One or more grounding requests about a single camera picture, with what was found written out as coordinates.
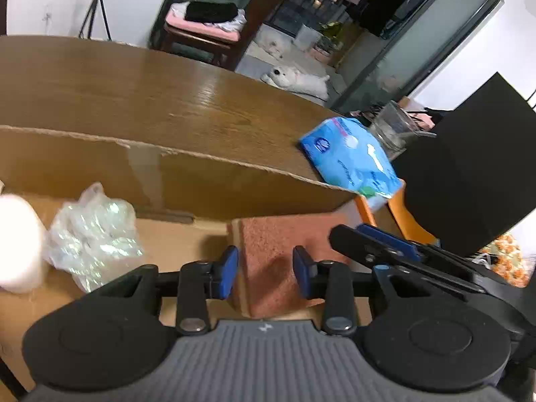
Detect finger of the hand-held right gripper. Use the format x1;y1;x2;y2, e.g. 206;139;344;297
329;225;486;294
356;223;440;261

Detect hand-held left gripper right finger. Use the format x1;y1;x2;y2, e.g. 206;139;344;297
292;245;423;336

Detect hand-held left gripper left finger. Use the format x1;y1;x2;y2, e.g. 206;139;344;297
105;245;240;336

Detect red-brown sponge block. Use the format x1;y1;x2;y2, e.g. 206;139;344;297
228;213;365;319

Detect brown cardboard box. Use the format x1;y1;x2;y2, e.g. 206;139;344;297
0;125;440;394

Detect floral patterned cloth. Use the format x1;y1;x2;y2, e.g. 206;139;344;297
477;232;536;289

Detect light blue tissue pack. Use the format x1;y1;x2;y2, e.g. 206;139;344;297
298;117;405;212

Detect large black box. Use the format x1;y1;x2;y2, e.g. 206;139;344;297
394;72;536;258

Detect clear glass cup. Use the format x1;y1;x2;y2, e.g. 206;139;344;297
368;100;436;162

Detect clear plastic bag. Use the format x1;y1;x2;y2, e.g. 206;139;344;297
42;182;145;294

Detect white dog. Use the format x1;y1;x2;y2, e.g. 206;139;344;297
262;65;331;101

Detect green potted plant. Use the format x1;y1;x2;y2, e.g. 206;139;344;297
313;21;349;67

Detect white plant pot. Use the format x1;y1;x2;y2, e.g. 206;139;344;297
293;24;321;51

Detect white tissue roll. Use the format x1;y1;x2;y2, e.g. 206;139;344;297
0;193;49;294

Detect glass sliding door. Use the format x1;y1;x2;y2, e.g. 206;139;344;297
335;0;503;115

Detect wooden chair with cushion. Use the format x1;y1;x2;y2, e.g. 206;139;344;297
159;2;252;68

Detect hanging dark clothes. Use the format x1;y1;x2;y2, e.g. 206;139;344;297
356;0;424;38

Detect pink seat cushion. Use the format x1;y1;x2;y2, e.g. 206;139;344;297
165;3;248;43

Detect black folded cloth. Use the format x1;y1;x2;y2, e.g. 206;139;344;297
184;1;238;24

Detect studio light on tripod stand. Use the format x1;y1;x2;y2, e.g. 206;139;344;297
77;0;126;43

